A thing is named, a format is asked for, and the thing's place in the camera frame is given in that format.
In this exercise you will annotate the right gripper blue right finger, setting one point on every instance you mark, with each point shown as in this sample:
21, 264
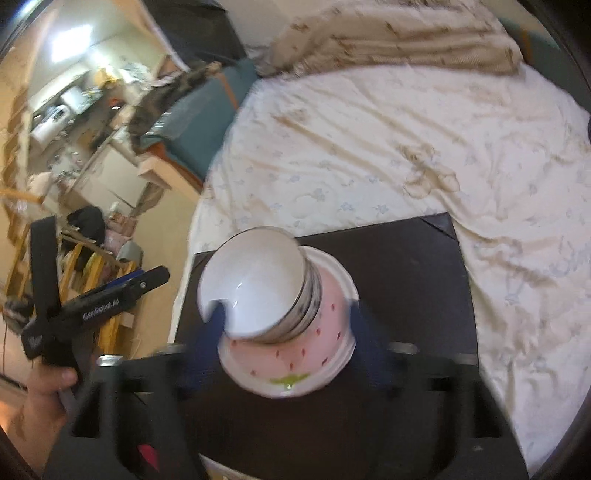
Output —
369, 350

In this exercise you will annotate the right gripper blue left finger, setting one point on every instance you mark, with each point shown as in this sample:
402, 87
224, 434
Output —
126, 423

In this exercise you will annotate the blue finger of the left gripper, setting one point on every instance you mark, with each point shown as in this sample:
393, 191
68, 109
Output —
120, 279
150, 280

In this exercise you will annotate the pink strawberry plate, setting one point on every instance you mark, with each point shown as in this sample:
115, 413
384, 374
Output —
308, 362

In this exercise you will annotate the white bowl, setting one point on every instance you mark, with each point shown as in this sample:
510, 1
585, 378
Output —
268, 286

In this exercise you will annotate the person's left hand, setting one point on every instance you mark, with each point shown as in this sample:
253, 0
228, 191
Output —
42, 416

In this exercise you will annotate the black tray board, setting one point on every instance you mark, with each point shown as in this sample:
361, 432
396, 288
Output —
411, 278

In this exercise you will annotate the white kitchen cabinet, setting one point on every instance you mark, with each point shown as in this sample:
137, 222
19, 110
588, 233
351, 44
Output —
108, 178

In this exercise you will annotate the wooden bedside cabinet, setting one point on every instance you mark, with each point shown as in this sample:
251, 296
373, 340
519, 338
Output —
169, 177

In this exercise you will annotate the water heater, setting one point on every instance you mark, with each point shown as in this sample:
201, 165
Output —
54, 123

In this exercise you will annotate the camouflage jacket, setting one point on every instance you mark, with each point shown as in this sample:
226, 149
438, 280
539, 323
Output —
163, 94

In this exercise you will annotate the white floral bed sheet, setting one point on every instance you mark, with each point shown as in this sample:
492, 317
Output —
508, 157

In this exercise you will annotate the beige patterned duvet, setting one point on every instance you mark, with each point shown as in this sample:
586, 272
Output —
461, 35

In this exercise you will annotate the teal bed frame padding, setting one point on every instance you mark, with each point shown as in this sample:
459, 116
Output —
190, 133

